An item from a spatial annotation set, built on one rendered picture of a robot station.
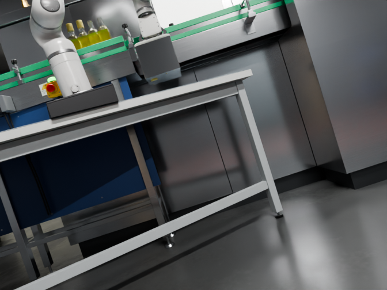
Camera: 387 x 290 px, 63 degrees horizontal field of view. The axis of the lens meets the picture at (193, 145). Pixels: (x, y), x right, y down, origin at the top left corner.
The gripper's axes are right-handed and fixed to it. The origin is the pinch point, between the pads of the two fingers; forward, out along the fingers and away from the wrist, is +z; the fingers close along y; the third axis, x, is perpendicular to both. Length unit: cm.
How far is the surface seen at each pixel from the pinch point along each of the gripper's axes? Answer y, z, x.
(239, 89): -32.5, 33.1, 2.2
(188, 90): -8.3, 27.6, 17.7
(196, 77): -15.9, 14.8, -38.0
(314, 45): -75, 23, -2
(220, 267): 1, 100, 36
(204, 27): -27.7, -7.2, -18.8
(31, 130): 50, 28, 45
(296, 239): -31, 100, 32
